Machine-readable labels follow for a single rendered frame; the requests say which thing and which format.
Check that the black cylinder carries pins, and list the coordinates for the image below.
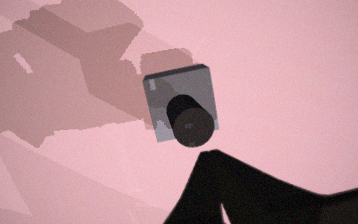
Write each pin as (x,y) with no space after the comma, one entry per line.
(192,125)

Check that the grey rectangular block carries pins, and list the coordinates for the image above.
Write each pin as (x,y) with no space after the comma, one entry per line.
(161,87)

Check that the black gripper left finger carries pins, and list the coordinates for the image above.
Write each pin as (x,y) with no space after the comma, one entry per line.
(200,199)

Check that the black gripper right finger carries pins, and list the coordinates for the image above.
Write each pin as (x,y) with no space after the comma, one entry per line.
(251,196)

